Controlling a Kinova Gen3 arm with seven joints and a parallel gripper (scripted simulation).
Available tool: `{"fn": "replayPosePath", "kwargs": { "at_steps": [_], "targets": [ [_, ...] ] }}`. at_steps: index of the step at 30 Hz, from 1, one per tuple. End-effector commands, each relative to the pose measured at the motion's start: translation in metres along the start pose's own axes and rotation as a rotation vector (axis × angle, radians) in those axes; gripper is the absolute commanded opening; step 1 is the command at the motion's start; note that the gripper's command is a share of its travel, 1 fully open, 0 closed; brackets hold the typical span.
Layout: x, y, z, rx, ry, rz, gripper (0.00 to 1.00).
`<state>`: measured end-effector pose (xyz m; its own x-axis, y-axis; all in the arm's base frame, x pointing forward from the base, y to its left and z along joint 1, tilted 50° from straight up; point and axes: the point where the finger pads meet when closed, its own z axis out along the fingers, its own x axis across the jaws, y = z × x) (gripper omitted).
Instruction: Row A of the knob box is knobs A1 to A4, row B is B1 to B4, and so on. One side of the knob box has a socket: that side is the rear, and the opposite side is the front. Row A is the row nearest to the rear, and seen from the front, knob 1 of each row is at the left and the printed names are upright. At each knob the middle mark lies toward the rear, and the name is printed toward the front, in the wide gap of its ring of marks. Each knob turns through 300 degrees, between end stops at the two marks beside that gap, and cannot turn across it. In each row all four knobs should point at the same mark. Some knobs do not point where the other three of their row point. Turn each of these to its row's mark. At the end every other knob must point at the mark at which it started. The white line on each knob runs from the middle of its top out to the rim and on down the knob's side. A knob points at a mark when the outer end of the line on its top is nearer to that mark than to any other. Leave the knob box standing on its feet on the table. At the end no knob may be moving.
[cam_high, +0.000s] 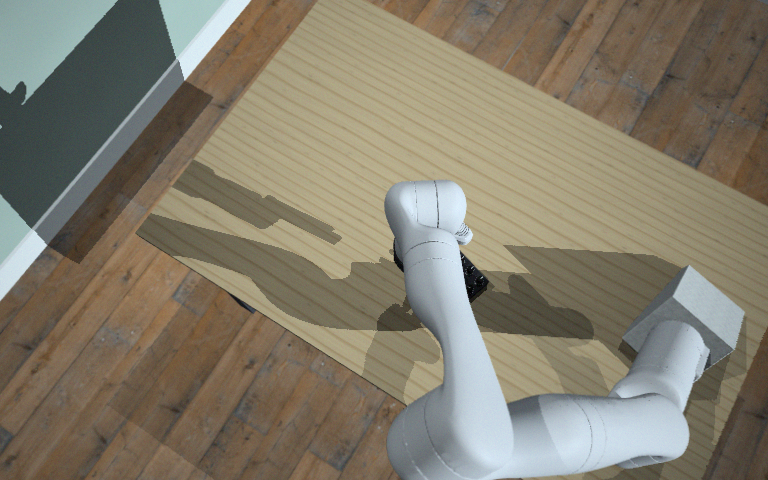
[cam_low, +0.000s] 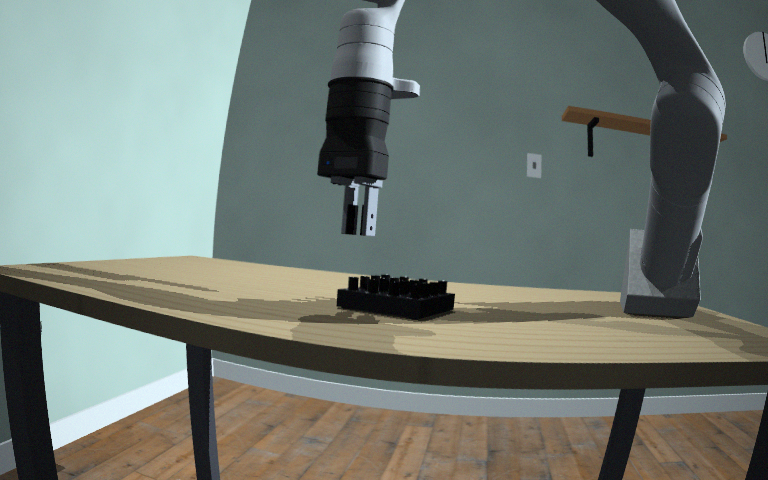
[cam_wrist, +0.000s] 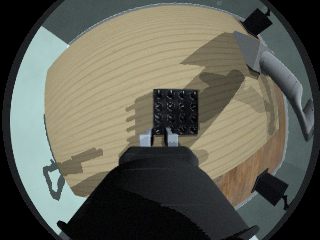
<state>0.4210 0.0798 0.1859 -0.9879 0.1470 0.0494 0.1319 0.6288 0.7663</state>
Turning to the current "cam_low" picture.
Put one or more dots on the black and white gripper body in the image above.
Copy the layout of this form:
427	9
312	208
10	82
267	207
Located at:
358	109

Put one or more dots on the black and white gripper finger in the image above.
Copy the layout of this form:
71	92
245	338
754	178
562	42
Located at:
369	209
350	208

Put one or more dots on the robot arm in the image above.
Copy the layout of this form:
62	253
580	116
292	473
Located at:
686	124

